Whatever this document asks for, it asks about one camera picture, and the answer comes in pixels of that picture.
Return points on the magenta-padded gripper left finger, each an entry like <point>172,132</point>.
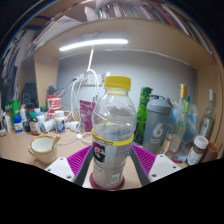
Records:
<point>78,161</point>

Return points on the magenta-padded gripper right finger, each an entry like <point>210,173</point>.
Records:
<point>146,160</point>

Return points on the clear drink bottle yellow cap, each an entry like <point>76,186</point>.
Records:
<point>113,133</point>

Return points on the grey shaker bottle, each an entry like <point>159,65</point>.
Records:
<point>156,126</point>

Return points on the white power adapter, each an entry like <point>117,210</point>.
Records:
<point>73,126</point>

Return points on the cream ceramic mug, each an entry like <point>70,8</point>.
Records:
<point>42,150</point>

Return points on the clear glass bottle gold cap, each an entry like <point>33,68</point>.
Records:
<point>175,133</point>

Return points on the white bottle blue label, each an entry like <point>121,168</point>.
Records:
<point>60,124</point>

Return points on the white round jar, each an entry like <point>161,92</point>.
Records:
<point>48,125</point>

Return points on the tall green bottle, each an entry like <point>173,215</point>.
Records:
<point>142,113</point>

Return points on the brown jar white lid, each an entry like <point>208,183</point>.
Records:
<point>196,150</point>

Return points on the brown bottle green cap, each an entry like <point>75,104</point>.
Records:
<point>34,125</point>

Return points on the brown cup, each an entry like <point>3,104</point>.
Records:
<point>211,152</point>

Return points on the glass bottle green cap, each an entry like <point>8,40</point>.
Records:
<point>189,110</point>

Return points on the clear glass bottle white cap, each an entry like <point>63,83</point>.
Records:
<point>207,121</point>

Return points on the black bag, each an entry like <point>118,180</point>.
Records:
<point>29,96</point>

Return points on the white LED light bar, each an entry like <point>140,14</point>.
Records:
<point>93,44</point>

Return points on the white wall power outlet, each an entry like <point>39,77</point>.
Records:
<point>89,79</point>

